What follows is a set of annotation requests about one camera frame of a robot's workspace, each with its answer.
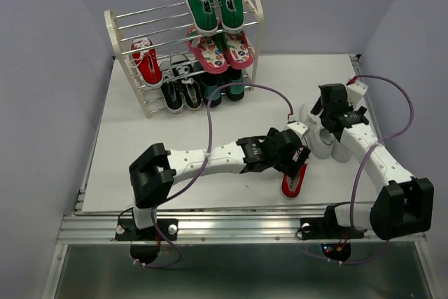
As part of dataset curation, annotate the red canvas sneaker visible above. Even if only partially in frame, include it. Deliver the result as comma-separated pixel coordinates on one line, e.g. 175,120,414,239
131,36,162,88
281,159,309,200

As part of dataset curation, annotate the black canvas sneaker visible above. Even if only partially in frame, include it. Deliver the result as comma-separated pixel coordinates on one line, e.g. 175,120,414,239
174,65,202,110
160,57,183,113

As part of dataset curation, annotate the white sneaker under arm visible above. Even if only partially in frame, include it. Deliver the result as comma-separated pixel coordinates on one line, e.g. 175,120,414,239
331,139,352,163

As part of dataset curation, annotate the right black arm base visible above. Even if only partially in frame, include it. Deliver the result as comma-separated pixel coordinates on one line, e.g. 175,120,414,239
295,202,365,264

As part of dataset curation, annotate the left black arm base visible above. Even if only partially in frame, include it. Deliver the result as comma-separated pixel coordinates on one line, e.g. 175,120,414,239
113,208,182,270

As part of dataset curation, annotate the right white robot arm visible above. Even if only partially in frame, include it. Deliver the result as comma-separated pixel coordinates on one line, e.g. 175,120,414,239
311,82,434,241

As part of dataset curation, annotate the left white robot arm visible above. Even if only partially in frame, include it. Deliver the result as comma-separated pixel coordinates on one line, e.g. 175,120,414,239
129,122,310,239

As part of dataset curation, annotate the teal suede shoe right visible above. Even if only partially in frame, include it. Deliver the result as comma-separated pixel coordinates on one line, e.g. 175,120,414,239
223,67,244,102

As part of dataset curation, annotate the teal suede shoe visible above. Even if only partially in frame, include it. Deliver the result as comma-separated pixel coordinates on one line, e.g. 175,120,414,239
199,72,222,107
223,67,244,102

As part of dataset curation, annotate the teal suede shoe left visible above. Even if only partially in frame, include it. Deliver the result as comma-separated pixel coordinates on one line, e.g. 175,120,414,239
199,72,222,107

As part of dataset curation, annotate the cream metal shoe shelf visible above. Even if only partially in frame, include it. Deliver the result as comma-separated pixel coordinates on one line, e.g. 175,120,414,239
104,0,265,118

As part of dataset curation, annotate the white fashion sneaker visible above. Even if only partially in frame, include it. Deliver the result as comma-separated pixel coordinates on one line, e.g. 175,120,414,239
300,102,334,159

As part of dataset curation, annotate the pink patterned slipper right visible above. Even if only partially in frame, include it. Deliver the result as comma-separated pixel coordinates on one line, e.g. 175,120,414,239
221,31,254,70

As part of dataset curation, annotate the pink patterned slipper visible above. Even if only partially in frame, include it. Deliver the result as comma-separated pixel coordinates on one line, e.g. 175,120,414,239
186,26,229,74
221,31,254,70

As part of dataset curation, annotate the pink patterned slipper left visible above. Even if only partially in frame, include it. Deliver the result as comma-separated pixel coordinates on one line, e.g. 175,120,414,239
186,26,229,74

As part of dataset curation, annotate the green sneaker right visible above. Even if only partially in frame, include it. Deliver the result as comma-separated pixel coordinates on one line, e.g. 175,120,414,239
217,0,244,34

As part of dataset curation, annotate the green sneaker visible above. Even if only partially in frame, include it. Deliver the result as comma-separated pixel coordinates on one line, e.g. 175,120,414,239
185,0,218,36
217,0,244,34

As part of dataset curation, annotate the green sneaker left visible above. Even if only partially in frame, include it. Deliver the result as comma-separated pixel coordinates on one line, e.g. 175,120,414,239
185,0,218,36

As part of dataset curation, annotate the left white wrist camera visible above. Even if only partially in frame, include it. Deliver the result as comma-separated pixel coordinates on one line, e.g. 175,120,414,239
285,113,309,139

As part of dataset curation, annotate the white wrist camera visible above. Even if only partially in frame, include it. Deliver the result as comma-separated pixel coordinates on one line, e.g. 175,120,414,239
345,78,368,108
285,113,309,139

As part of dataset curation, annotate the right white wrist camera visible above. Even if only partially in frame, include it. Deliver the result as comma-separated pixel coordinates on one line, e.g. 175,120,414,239
345,78,368,108

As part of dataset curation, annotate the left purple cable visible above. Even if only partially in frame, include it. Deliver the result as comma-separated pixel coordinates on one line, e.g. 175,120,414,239
132,83,295,268

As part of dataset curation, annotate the aluminium table frame rail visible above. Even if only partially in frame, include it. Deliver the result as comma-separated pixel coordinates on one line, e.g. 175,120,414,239
55,53,430,244

